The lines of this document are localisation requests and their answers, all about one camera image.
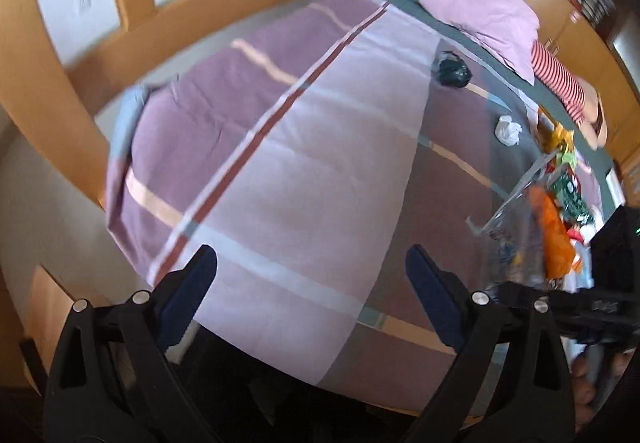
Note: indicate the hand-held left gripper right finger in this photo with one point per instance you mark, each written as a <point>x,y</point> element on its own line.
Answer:
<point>435,295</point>

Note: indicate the clear plastic bag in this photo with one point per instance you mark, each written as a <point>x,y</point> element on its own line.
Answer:
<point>520,233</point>

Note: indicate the purple striped blanket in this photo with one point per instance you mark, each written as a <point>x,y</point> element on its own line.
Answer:
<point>300,148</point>

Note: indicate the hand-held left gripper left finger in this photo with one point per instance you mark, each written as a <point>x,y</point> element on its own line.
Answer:
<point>187,295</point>

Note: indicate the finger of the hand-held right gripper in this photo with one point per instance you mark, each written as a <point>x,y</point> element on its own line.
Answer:
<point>585,310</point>

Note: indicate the person's right hand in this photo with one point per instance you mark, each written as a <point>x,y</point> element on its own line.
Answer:
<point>582,398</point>

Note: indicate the pink pillow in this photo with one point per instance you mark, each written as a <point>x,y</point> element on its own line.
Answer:
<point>480,8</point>

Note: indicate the red white striped cloth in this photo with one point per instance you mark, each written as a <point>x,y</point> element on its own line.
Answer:
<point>560,78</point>

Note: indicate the orange snack wrapper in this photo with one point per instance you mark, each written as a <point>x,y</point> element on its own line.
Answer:
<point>552,233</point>

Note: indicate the black plastic bag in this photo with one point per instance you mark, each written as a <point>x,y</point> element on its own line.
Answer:
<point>452,70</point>

